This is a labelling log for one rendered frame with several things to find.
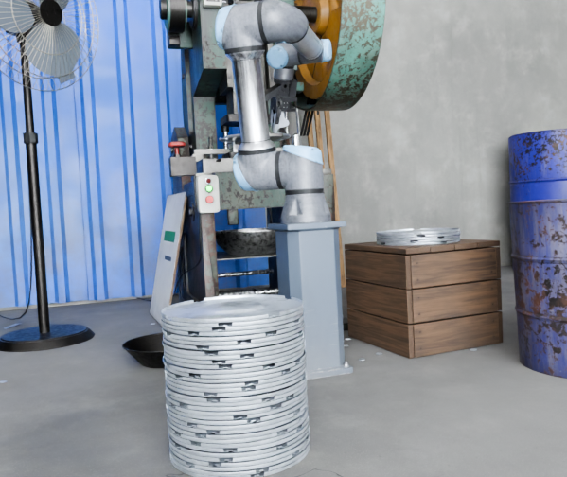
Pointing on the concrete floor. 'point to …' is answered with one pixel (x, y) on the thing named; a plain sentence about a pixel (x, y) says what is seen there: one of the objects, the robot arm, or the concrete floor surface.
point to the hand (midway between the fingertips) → (273, 131)
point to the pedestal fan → (55, 35)
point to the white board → (168, 254)
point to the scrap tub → (558, 285)
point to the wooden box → (424, 296)
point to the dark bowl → (147, 349)
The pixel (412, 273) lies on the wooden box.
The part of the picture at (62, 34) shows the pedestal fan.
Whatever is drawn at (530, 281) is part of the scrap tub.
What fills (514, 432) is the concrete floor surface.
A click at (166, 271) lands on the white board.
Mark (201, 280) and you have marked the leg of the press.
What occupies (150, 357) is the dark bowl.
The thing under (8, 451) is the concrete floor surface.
